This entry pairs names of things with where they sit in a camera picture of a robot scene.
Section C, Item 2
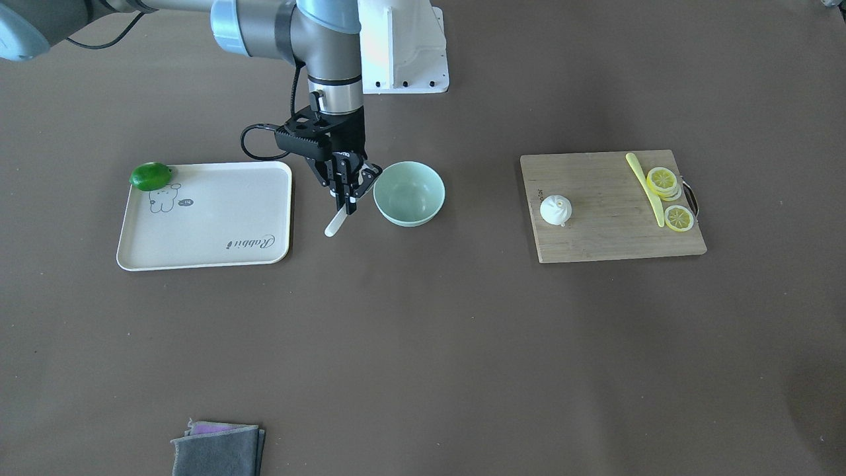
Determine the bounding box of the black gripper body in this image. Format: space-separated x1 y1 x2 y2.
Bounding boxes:
308 106 383 196

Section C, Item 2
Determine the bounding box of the white ceramic spoon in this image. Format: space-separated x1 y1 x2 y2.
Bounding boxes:
324 198 362 237

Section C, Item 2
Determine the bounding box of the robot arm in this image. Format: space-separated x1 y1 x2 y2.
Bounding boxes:
1 1 381 214

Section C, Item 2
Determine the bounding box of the mint green bowl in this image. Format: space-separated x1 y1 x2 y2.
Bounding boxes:
373 161 446 228

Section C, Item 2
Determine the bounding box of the cream rectangular tray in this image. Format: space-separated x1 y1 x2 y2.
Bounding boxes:
116 161 294 272

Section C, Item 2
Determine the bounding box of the green lime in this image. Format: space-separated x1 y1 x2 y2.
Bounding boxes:
129 162 173 192

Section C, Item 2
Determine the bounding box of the wooden cutting board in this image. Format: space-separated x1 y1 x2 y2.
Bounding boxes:
519 151 707 263

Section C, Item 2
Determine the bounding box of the folded grey cloth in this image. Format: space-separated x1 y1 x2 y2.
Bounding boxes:
171 419 266 475

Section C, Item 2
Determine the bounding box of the yellow plastic knife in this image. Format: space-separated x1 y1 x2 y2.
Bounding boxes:
625 153 666 228

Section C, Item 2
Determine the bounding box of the lemon slice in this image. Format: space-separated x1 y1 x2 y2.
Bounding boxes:
646 167 681 201
664 205 696 233

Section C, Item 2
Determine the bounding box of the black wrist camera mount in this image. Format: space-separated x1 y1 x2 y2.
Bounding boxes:
273 106 335 162

